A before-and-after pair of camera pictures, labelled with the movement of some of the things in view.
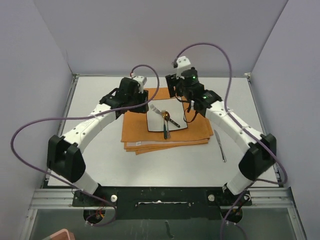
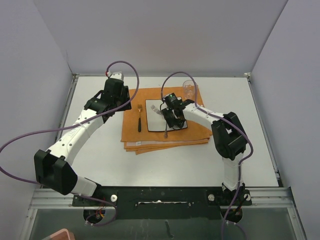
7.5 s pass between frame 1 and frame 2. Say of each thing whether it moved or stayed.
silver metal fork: stayed
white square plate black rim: stayed
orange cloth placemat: stayed
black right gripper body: moved
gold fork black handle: moved
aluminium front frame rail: stayed
